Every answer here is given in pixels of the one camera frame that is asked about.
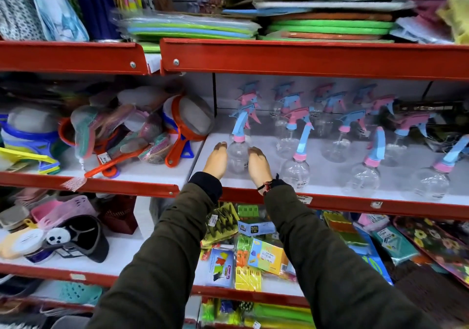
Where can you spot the pile of wrapped colourful strainers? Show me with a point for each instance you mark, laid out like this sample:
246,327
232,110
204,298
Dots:
121,131

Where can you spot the white dotted cloth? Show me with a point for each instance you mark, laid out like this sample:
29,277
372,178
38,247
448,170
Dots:
16,6

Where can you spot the white panda sponge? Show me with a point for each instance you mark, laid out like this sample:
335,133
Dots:
58,235

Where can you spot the person's right hand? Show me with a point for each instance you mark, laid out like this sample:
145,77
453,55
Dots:
259,169

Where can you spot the yellow plastic utensil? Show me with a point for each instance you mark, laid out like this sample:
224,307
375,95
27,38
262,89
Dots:
25,156

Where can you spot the person's left hand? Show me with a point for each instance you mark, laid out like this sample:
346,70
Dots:
217,160

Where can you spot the pink plastic basket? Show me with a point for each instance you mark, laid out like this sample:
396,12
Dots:
62,209

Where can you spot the teal cloth packet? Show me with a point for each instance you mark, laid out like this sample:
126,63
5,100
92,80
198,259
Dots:
394,244

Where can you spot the stack of colourful foam mats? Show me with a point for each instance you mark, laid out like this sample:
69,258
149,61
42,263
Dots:
329,25

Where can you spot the person's right fingers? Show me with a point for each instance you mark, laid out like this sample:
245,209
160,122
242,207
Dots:
255,152

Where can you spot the red white metal shelf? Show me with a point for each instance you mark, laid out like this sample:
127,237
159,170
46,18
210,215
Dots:
121,259
282,290
329,193
139,178

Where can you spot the clear blue-trigger spray bottle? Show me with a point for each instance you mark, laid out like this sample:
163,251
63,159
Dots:
238,149

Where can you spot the small blue box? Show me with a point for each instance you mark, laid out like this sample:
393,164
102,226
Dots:
256,227

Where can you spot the dark floral mat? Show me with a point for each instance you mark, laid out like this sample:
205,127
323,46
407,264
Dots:
439,244

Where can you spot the dark blue folded cloth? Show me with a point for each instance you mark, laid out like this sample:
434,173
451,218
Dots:
93,3

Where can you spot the yellow cloth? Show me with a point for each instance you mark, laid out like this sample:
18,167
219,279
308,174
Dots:
458,17

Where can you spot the person's left forearm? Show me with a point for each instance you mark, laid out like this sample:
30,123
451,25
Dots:
165,259

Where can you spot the yellow white round container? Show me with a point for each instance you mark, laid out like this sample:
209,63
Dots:
22,242

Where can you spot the blue flat packet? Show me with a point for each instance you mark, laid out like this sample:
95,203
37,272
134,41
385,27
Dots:
373,263

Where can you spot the group of plastic spray bottles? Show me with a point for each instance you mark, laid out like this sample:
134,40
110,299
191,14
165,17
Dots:
362,145

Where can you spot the light blue patterned cloth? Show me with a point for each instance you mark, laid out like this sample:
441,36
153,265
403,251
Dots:
55,6

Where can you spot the black plastic holder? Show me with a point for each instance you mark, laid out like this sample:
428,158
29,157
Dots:
86,237

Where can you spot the person's left fingers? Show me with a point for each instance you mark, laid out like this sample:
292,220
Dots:
220,145

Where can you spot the colourful cardboard box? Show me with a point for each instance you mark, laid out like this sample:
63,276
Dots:
265,255

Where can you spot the pack of green clips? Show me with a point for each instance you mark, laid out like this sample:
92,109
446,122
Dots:
221,224

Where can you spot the stack of blue plastic strainers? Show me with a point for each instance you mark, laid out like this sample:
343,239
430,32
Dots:
25,134

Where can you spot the blue white packet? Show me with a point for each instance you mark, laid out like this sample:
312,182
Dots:
221,268

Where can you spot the pack of green sponges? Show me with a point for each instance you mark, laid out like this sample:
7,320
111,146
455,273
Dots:
344,230

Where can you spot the person's right forearm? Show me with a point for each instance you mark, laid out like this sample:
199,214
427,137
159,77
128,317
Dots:
329,266

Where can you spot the dark red plastic basket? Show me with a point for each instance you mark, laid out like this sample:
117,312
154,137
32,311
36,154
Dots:
119,215

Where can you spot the teal rubber clog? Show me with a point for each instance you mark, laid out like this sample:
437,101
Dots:
80,293

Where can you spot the pack of yellow pegs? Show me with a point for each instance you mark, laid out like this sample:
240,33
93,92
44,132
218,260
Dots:
248,278

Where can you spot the stack of wrapped green mats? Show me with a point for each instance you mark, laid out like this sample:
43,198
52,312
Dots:
187,26

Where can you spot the pile of green packets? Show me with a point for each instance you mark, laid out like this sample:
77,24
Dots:
278,314

